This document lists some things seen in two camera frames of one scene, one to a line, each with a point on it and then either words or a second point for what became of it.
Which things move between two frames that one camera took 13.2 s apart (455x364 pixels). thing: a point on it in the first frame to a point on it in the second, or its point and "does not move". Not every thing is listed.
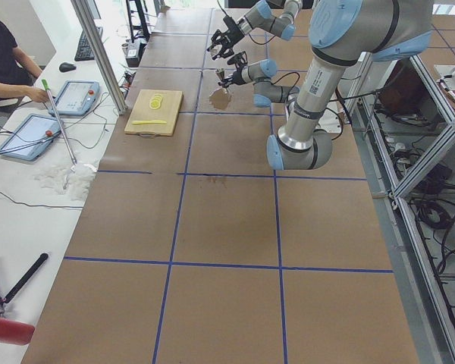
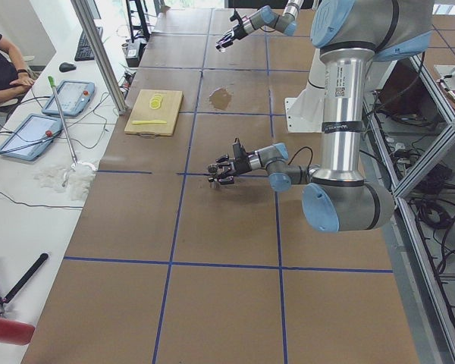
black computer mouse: x=65 y=67 does not move
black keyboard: x=84 y=51 does not move
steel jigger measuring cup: x=221 y=72 to x=213 y=182
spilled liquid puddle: x=220 y=98 does not move
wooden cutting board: x=155 y=113 does not move
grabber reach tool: x=45 y=84 to x=53 y=85
